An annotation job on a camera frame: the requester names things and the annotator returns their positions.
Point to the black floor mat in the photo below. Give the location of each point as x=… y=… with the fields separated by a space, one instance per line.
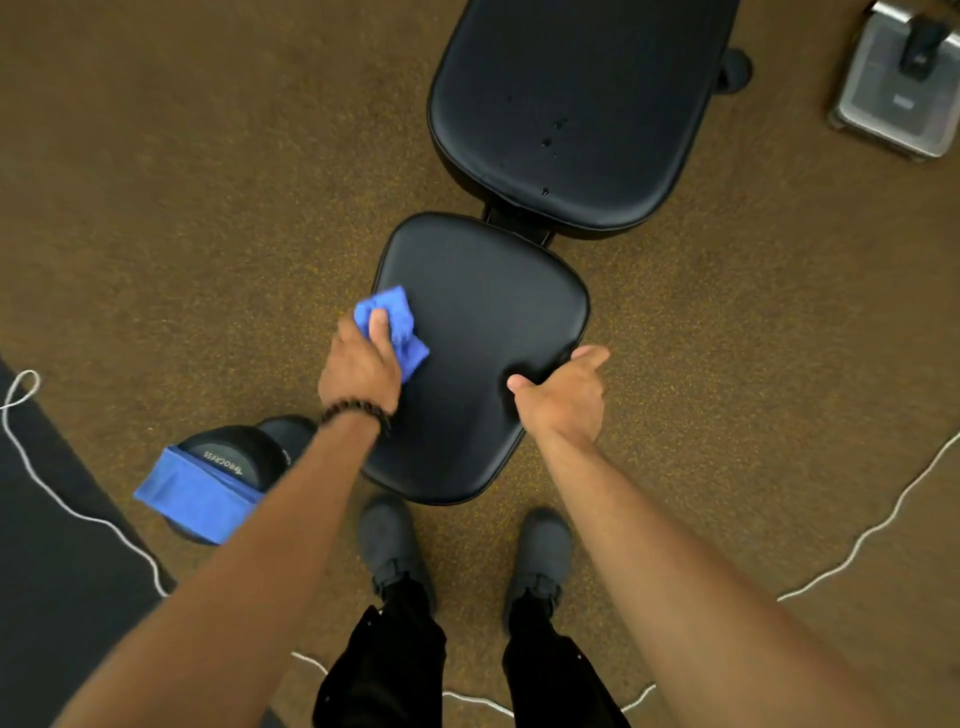
x=45 y=600

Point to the folded blue cloth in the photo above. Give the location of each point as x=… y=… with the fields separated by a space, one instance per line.
x=195 y=495

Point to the black bench seat pad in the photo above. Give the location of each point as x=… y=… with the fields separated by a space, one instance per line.
x=472 y=322

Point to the person's left forearm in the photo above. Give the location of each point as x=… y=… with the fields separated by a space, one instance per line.
x=247 y=570

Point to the grey machine base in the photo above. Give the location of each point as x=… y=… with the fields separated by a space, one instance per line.
x=896 y=90

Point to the black dumbbell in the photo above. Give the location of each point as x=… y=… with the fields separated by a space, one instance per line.
x=244 y=450

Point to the grey left shoe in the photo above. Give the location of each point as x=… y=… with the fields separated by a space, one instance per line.
x=394 y=540

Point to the person's right forearm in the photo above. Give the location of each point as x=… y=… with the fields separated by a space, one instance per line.
x=675 y=592

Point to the grey right shoe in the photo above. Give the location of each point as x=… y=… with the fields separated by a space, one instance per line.
x=541 y=555

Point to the person's left hand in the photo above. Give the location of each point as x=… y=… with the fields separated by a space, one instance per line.
x=358 y=371

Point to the blue cleaning cloth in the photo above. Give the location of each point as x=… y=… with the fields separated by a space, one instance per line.
x=401 y=322

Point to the grey shoe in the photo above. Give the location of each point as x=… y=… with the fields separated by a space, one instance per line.
x=394 y=540
x=541 y=555

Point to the black trousers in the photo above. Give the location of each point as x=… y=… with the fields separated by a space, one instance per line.
x=382 y=675

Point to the black bench back pad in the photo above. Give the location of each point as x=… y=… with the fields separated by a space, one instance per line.
x=577 y=97

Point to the person's right thumb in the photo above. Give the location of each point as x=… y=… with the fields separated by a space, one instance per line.
x=521 y=383

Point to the person's left fingers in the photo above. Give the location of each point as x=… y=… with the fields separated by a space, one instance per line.
x=379 y=330

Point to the person's right hand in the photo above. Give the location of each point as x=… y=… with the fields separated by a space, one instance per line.
x=566 y=401

